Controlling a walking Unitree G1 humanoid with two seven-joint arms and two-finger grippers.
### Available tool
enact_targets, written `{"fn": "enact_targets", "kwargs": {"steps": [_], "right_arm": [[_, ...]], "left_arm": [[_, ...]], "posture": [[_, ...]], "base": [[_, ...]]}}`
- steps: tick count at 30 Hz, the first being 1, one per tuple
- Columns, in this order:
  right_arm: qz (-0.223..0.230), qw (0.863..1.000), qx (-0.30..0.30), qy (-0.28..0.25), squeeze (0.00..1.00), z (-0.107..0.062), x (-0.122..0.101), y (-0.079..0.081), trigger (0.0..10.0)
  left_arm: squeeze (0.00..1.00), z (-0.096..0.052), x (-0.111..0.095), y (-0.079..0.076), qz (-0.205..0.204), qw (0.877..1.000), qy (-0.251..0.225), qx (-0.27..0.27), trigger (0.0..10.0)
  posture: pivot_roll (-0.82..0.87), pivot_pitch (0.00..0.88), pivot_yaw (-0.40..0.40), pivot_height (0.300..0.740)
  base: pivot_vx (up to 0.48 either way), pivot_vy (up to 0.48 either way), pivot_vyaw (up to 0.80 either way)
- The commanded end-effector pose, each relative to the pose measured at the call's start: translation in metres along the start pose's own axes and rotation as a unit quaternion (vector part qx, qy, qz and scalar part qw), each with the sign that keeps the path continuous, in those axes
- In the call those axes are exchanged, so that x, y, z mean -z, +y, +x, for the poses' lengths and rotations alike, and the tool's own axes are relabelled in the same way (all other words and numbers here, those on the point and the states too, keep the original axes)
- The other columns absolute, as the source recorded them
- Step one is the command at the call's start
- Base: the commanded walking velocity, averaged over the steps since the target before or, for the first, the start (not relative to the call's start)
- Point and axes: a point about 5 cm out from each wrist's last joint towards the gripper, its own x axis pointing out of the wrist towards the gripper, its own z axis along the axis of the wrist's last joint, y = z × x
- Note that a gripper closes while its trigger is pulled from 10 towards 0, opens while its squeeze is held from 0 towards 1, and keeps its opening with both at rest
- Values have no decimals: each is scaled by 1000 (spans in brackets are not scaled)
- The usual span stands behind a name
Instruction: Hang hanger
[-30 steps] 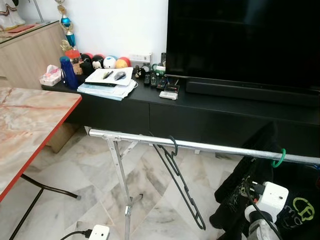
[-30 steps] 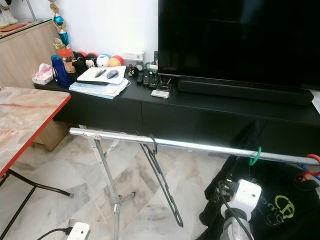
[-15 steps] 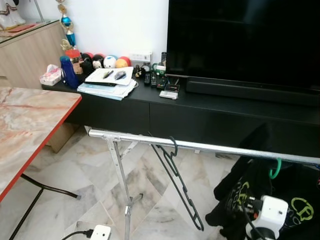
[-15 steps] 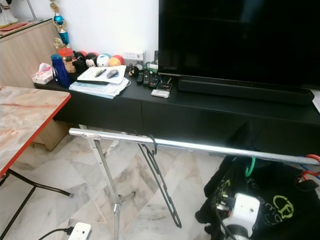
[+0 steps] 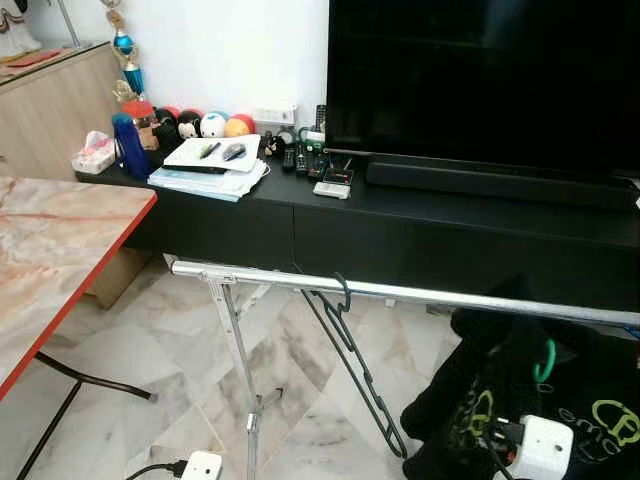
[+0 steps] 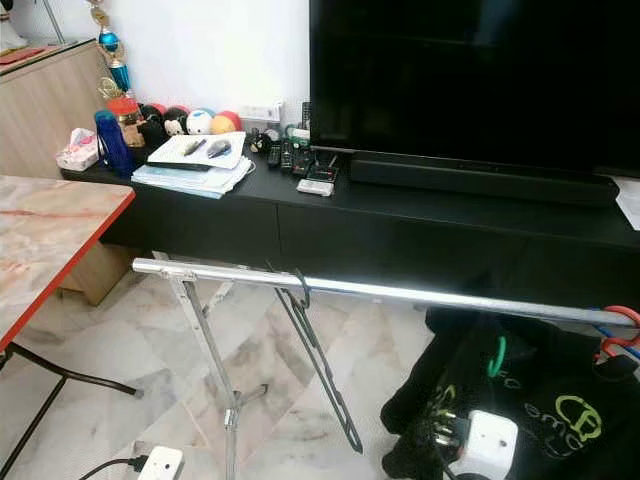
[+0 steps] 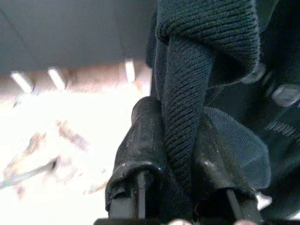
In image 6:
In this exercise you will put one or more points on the green plastic hanger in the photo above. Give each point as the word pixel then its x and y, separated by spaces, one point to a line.
pixel 500 357

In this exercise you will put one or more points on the red plastic hanger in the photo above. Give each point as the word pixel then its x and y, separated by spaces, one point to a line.
pixel 622 312

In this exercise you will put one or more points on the black T-shirt green logo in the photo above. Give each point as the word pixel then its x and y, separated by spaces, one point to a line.
pixel 540 370

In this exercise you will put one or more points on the silver metal clothes rack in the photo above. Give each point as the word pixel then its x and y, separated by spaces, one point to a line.
pixel 410 296

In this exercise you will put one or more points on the black TV console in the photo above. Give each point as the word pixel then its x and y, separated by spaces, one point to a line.
pixel 380 240

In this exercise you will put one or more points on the black soundbar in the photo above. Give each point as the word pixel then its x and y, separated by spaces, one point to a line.
pixel 480 180

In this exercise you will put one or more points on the small white flat device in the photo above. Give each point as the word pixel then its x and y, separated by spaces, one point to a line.
pixel 315 187

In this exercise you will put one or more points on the white paper sheet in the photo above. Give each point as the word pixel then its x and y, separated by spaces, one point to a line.
pixel 630 205

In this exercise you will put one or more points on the black flat television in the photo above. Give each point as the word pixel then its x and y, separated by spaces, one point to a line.
pixel 460 80

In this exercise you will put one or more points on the stack of white papers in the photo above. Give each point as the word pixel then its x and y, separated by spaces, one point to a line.
pixel 190 185

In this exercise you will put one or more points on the pink tissue pack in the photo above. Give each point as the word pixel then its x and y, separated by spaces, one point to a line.
pixel 77 152

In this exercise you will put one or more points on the light wooden cabinet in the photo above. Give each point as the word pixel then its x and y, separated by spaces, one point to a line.
pixel 45 110

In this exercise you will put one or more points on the blue water bottle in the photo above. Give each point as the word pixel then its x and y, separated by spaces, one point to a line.
pixel 112 150

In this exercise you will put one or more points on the black plush doll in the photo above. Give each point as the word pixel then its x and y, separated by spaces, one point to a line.
pixel 155 130

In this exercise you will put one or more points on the jar with red lid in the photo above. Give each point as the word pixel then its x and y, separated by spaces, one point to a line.
pixel 122 106

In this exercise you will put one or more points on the white ceramic figurine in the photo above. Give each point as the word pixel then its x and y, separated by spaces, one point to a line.
pixel 12 25

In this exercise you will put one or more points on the gold trophy blue ornaments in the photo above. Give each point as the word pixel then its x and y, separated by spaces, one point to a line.
pixel 108 42

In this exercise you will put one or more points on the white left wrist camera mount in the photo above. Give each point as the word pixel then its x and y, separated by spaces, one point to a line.
pixel 163 464

